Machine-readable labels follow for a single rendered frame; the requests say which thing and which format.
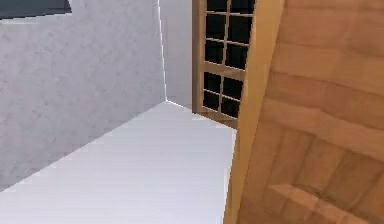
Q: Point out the wooden door with glass panes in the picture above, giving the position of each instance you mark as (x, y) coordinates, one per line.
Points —
(200, 66)

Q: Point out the wooden panelled room door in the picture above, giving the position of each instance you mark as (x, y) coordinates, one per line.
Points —
(310, 116)

